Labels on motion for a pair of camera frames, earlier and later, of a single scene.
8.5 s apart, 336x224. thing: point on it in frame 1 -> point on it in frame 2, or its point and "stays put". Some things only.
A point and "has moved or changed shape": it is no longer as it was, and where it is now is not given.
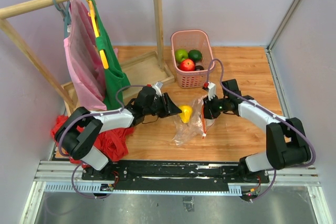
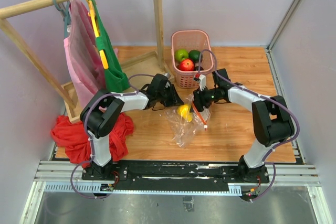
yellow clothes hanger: x=92 y=13 stays put
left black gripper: x=170 y=108 -> x=175 y=99
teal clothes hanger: x=65 y=14 stays put
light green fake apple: x=181 y=54 stays put
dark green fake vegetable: x=195 y=54 stays put
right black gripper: x=209 y=113 -> x=199 y=101
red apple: x=187 y=65 stays put
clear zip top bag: x=197 y=126 has moved or changed shape
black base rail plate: x=175 y=176 stays put
